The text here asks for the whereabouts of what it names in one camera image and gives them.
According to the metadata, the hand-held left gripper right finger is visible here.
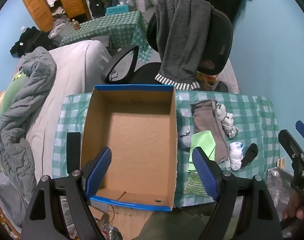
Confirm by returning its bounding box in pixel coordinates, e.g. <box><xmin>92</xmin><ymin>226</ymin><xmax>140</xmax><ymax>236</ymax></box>
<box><xmin>192</xmin><ymin>147</ymin><xmax>284</xmax><ymax>240</ymax></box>

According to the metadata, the black office chair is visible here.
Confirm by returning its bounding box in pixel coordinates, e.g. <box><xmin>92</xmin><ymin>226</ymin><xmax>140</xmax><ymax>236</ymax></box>
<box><xmin>103</xmin><ymin>7</ymin><xmax>234</xmax><ymax>93</ymax></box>

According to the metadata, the white sock with blue print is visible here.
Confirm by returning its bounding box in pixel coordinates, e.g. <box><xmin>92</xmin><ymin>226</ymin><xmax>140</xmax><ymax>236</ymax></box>
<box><xmin>228</xmin><ymin>141</ymin><xmax>244</xmax><ymax>170</ymax></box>

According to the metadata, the black sock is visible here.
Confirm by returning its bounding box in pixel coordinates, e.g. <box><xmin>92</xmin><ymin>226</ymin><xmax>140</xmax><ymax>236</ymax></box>
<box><xmin>241</xmin><ymin>143</ymin><xmax>259</xmax><ymax>168</ymax></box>

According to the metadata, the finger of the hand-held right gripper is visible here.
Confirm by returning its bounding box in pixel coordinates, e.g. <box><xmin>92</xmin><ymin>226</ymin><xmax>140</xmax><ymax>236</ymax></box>
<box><xmin>296</xmin><ymin>121</ymin><xmax>304</xmax><ymax>153</ymax></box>
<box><xmin>278</xmin><ymin>129</ymin><xmax>304</xmax><ymax>160</ymax></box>

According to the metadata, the grey clothes pile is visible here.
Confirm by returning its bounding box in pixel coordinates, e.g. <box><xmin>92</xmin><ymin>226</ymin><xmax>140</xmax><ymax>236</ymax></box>
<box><xmin>48</xmin><ymin>20</ymin><xmax>75</xmax><ymax>47</ymax></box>

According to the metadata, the person's olive trouser leg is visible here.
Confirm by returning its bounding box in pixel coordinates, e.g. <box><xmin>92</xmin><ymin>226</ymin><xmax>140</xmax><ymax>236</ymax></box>
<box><xmin>137</xmin><ymin>205</ymin><xmax>242</xmax><ymax>240</ymax></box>

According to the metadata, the blue-rimmed cardboard box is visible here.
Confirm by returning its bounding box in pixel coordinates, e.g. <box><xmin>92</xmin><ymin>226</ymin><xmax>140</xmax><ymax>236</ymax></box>
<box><xmin>80</xmin><ymin>84</ymin><xmax>178</xmax><ymax>212</ymax></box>

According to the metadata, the grey quilt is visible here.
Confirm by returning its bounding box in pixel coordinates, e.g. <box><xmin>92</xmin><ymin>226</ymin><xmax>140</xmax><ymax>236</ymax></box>
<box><xmin>0</xmin><ymin>46</ymin><xmax>57</xmax><ymax>228</ymax></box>

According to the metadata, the light green cloth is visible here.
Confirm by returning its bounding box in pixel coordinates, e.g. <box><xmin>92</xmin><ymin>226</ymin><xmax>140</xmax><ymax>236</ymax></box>
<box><xmin>187</xmin><ymin>130</ymin><xmax>217</xmax><ymax>173</ymax></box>

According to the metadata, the green checkered tablecloth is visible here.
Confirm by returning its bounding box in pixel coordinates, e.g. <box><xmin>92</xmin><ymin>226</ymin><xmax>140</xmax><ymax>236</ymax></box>
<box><xmin>60</xmin><ymin>10</ymin><xmax>154</xmax><ymax>63</ymax></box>
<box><xmin>52</xmin><ymin>91</ymin><xmax>280</xmax><ymax>208</ymax></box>

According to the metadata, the pale grey cloth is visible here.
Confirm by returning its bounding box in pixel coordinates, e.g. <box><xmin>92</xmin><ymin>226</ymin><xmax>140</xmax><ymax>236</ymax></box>
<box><xmin>217</xmin><ymin>62</ymin><xmax>240</xmax><ymax>94</ymax></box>

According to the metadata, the cardboard sheet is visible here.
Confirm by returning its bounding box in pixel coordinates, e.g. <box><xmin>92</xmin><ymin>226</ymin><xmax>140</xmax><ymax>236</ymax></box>
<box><xmin>89</xmin><ymin>204</ymin><xmax>157</xmax><ymax>240</ymax></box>

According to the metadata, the black phone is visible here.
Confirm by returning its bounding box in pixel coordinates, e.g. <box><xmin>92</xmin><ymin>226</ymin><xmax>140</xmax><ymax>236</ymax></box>
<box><xmin>66</xmin><ymin>132</ymin><xmax>82</xmax><ymax>175</ymax></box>

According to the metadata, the bed with grey sheet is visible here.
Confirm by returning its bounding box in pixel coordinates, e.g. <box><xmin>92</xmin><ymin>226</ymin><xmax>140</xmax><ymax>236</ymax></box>
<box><xmin>24</xmin><ymin>40</ymin><xmax>112</xmax><ymax>180</ymax></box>

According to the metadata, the light grey sock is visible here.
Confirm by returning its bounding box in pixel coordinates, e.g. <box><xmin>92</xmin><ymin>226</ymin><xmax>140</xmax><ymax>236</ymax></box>
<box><xmin>178</xmin><ymin>126</ymin><xmax>192</xmax><ymax>148</ymax></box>

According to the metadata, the brown-grey sock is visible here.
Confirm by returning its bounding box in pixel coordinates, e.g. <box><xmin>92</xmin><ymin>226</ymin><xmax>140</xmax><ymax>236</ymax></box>
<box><xmin>190</xmin><ymin>99</ymin><xmax>230</xmax><ymax>163</ymax></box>

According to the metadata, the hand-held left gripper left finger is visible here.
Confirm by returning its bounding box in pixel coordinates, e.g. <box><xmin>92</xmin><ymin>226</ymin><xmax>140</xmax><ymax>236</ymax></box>
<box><xmin>22</xmin><ymin>147</ymin><xmax>112</xmax><ymax>240</ymax></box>

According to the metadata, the person's right hand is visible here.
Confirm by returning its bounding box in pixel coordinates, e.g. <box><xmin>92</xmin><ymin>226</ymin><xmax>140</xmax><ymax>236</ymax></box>
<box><xmin>282</xmin><ymin>194</ymin><xmax>304</xmax><ymax>230</ymax></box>

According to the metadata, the black clothes pile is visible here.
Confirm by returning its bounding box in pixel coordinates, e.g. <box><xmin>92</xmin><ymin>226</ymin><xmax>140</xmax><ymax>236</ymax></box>
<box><xmin>10</xmin><ymin>27</ymin><xmax>57</xmax><ymax>57</ymax></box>

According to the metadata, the green plush pillow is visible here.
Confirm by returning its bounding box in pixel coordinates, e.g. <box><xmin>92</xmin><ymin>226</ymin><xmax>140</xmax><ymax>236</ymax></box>
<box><xmin>0</xmin><ymin>71</ymin><xmax>30</xmax><ymax>118</ymax></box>

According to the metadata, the green textured packet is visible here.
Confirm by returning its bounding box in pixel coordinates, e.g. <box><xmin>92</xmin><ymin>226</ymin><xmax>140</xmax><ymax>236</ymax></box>
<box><xmin>184</xmin><ymin>172</ymin><xmax>212</xmax><ymax>196</ymax></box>

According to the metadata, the blue storage box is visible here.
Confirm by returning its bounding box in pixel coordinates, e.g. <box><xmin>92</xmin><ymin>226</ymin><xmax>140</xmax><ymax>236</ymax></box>
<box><xmin>106</xmin><ymin>4</ymin><xmax>130</xmax><ymax>15</ymax></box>

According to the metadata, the white storage unit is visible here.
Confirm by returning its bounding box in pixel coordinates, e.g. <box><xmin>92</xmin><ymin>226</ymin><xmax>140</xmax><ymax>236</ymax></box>
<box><xmin>134</xmin><ymin>0</ymin><xmax>148</xmax><ymax>13</ymax></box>

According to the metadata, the white patterned sock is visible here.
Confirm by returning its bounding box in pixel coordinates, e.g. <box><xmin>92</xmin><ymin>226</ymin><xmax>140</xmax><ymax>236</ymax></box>
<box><xmin>216</xmin><ymin>102</ymin><xmax>239</xmax><ymax>138</ymax></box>

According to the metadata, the wooden louvred wardrobe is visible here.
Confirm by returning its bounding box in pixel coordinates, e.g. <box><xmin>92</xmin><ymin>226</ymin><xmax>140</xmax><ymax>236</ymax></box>
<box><xmin>18</xmin><ymin>0</ymin><xmax>92</xmax><ymax>33</ymax></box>

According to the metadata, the silver foil bag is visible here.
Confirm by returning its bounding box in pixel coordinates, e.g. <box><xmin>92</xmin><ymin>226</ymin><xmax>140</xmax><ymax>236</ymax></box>
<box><xmin>267</xmin><ymin>166</ymin><xmax>295</xmax><ymax>218</ymax></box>

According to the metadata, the grey garment with striped cuffs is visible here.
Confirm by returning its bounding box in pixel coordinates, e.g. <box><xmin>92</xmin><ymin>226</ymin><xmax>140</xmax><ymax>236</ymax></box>
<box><xmin>154</xmin><ymin>0</ymin><xmax>214</xmax><ymax>91</ymax></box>

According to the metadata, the orange patterned bag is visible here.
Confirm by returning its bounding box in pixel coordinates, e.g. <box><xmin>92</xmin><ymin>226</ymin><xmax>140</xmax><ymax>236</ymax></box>
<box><xmin>197</xmin><ymin>71</ymin><xmax>217</xmax><ymax>90</ymax></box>

